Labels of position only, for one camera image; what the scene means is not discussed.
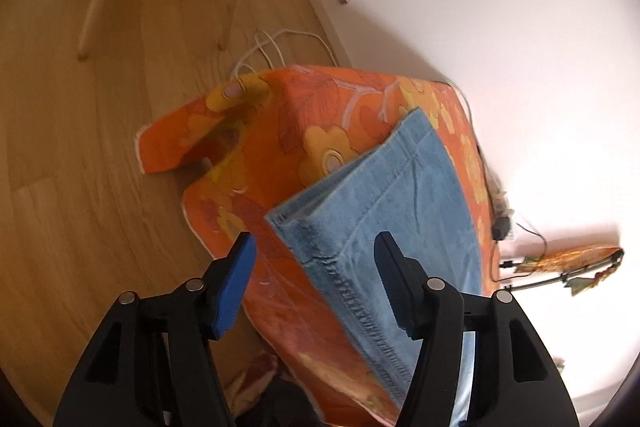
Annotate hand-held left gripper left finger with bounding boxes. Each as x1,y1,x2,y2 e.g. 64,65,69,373
52,232,258,427

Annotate orange floral tablecloth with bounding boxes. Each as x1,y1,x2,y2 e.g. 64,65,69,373
134,64,501,427

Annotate orange patterned scarf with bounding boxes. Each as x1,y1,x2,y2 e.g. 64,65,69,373
520,246,623,295

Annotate thin white cable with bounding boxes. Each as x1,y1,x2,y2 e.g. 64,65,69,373
232,28,338,80

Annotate light blue denim pants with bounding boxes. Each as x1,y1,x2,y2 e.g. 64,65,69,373
265,107,493,427

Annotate silver camera tripod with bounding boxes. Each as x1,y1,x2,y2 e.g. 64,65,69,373
500,247,626,293

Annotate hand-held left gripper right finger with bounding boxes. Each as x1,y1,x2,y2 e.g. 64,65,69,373
374,231,581,427

